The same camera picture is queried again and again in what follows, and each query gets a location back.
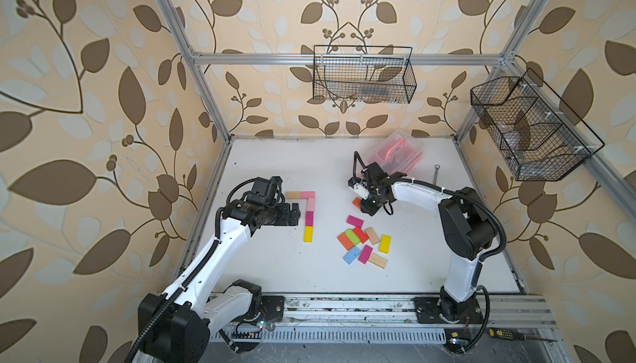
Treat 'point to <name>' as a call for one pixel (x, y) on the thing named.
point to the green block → (352, 236)
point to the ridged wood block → (378, 261)
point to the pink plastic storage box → (398, 152)
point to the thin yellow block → (308, 234)
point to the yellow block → (385, 244)
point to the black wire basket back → (362, 74)
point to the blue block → (351, 255)
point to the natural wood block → (293, 195)
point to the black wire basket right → (540, 137)
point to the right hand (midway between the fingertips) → (366, 205)
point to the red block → (360, 234)
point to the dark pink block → (309, 218)
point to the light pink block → (310, 205)
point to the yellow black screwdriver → (513, 333)
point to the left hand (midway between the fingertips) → (284, 211)
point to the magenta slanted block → (364, 254)
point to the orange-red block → (345, 241)
